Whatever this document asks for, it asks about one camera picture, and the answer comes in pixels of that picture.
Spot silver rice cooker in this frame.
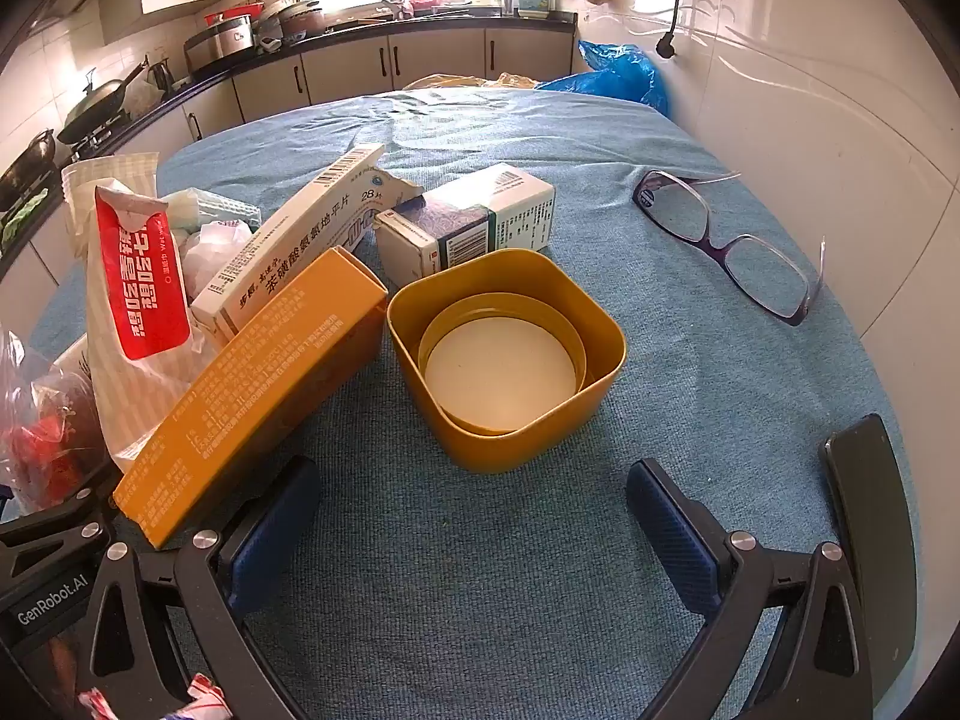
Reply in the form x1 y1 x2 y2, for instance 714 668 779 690
184 15 256 72

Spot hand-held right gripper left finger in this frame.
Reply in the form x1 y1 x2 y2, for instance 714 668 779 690
75 456 322 720

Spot white and blue medicine box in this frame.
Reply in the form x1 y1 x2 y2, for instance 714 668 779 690
375 163 557 290

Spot black cable with plug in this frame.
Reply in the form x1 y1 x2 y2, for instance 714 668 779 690
656 0 695 61

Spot stacked cooking pots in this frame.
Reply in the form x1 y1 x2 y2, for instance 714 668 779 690
255 0 327 50

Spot yellow square plastic container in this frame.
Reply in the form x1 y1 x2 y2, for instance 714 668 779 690
386 247 627 475

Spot blue plastic bag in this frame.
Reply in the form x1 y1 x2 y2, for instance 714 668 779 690
536 40 672 117

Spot dark frying pan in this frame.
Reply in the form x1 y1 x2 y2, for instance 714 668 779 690
0 127 57 207

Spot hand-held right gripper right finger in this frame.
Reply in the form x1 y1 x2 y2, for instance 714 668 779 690
626 457 877 720

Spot red and white wrapper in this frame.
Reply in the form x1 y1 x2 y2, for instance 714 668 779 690
79 675 230 720

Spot long white medicine box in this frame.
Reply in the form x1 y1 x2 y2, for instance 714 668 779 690
191 142 421 342

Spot black wok with lid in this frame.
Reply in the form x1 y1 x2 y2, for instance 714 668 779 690
56 64 151 143

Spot blue table cloth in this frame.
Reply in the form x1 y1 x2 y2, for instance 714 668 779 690
30 86 923 720

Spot black phone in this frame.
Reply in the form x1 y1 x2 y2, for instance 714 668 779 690
820 412 920 706

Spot white plastic wrap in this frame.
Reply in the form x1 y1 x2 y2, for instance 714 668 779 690
180 221 252 293

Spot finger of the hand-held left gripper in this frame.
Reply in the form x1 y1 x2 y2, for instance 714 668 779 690
0 490 106 541
0 523 112 578

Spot green and white tissue pack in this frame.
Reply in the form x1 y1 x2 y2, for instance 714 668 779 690
161 187 260 230

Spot beige base cabinets black countertop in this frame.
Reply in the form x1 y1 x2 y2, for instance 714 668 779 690
0 11 593 331

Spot striped wet wipe packet red label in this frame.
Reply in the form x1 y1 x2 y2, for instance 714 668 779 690
60 152 218 473

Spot yellow plastic bag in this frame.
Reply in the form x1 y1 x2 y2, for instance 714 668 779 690
405 71 537 91

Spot orange cardboard box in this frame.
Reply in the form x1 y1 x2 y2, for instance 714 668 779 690
112 246 391 550

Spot purple framed glasses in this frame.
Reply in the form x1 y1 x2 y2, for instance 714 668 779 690
632 169 826 327

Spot green cloth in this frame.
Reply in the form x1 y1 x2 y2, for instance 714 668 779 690
0 195 46 252

